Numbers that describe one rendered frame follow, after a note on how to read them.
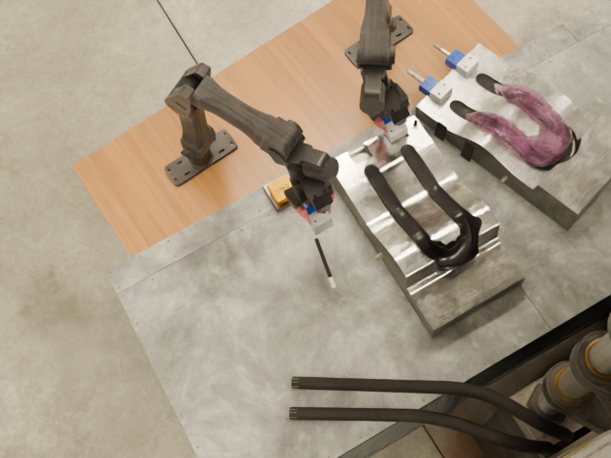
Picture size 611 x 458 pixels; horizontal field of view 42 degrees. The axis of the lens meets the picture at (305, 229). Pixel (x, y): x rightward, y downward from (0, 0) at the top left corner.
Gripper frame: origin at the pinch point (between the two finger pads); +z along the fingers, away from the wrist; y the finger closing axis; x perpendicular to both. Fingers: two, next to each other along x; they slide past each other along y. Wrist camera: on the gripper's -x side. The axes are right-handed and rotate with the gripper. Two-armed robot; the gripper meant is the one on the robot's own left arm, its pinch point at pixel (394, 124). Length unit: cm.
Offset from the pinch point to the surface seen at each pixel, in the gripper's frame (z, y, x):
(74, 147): 42, -95, 120
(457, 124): 11.1, 15.5, -0.7
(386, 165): 6.1, -6.7, -5.1
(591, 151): 17.8, 37.7, -25.1
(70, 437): 73, -138, 23
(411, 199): 10.6, -6.1, -15.0
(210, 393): 16, -72, -31
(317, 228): 0.8, -29.7, -15.9
